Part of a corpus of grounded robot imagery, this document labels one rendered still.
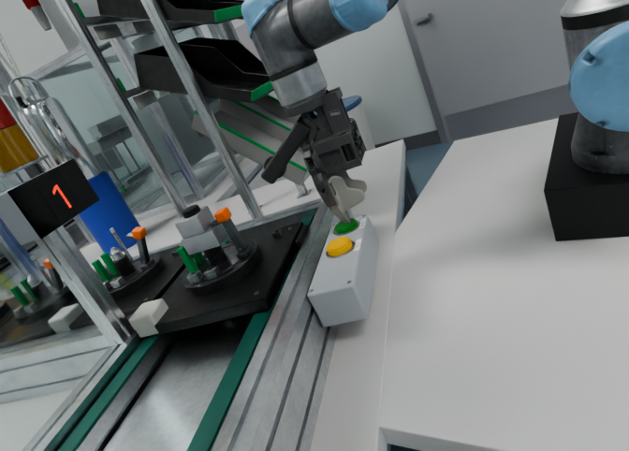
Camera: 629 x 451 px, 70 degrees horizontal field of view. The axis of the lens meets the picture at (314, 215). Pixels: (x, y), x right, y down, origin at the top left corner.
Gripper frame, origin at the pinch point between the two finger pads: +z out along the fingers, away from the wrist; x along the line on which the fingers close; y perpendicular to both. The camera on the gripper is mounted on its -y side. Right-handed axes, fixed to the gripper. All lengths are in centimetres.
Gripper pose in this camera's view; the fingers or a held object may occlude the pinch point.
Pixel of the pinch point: (342, 217)
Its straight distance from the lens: 74.8
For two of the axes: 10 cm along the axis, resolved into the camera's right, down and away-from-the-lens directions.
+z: 3.9, 8.5, 3.5
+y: 9.0, -2.7, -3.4
